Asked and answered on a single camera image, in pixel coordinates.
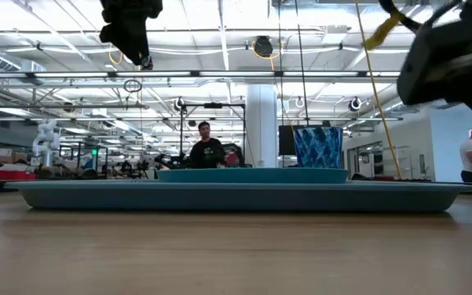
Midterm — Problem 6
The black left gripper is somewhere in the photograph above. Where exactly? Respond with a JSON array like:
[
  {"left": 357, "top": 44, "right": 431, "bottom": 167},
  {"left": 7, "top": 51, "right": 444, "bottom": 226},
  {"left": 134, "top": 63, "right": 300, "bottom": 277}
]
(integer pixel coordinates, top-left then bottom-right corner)
[{"left": 98, "top": 0, "right": 164, "bottom": 71}]

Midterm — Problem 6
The blue faceted cup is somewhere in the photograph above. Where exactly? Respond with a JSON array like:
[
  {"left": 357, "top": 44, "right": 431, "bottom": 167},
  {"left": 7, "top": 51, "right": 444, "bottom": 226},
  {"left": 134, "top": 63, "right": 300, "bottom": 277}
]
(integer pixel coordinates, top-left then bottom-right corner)
[{"left": 293, "top": 125, "right": 345, "bottom": 170}]

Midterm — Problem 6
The blue round plate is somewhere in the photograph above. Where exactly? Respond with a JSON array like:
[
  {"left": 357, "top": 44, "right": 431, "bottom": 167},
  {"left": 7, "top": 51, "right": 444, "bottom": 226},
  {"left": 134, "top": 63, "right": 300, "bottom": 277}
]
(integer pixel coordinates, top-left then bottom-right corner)
[{"left": 157, "top": 166, "right": 349, "bottom": 184}]

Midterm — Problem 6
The blue plastic tray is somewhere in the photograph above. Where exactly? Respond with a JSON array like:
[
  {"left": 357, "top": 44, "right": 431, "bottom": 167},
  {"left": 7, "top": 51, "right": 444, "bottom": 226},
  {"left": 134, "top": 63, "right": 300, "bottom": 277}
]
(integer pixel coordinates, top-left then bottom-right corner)
[{"left": 4, "top": 179, "right": 472, "bottom": 213}]

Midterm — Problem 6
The white building column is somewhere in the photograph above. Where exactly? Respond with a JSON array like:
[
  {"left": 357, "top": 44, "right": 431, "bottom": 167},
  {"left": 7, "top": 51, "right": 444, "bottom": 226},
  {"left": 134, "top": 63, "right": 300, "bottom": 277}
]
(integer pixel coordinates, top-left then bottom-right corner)
[{"left": 245, "top": 84, "right": 279, "bottom": 169}]

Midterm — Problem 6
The black monitor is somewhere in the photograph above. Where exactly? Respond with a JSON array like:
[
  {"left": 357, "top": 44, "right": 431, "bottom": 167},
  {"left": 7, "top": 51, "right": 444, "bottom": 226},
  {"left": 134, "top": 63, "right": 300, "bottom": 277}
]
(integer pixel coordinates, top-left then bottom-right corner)
[{"left": 278, "top": 124, "right": 302, "bottom": 157}]

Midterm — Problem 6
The red bin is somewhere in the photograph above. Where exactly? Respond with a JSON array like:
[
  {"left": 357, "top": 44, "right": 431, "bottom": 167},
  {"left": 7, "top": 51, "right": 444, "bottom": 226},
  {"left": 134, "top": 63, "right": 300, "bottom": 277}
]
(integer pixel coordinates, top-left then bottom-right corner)
[{"left": 0, "top": 170, "right": 38, "bottom": 182}]

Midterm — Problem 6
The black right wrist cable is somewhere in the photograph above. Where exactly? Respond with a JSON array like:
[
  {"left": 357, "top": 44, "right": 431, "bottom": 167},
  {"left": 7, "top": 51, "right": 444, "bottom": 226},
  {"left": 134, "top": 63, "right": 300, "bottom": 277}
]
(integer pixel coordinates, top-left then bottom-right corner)
[{"left": 378, "top": 0, "right": 465, "bottom": 34}]

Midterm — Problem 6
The yellow strap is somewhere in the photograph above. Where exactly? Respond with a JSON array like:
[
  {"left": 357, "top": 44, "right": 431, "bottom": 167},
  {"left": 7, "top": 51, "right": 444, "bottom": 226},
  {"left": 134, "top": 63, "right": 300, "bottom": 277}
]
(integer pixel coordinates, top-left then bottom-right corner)
[{"left": 361, "top": 11, "right": 406, "bottom": 52}]

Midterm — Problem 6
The yellow hanging cable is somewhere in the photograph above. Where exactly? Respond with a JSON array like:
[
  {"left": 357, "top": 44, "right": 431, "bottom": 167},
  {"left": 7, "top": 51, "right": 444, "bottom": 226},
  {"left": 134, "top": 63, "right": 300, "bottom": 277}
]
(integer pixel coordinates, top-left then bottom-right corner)
[{"left": 354, "top": 0, "right": 403, "bottom": 180}]

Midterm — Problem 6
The black background frame rig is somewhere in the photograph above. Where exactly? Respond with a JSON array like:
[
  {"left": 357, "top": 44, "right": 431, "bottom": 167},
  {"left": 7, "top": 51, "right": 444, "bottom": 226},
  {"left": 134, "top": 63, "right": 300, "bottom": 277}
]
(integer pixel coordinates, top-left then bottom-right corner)
[{"left": 179, "top": 102, "right": 247, "bottom": 168}]

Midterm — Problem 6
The black ceiling cable reel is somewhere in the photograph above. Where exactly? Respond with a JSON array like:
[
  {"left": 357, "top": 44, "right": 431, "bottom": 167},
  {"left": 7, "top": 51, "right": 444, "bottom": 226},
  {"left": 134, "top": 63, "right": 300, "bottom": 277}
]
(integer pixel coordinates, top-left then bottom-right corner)
[{"left": 253, "top": 35, "right": 275, "bottom": 59}]

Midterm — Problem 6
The thin black hanging cable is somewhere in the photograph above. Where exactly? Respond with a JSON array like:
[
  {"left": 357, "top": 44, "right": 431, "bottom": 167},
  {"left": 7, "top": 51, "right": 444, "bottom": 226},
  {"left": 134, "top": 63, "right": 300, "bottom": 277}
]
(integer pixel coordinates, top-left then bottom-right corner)
[{"left": 276, "top": 0, "right": 284, "bottom": 126}]

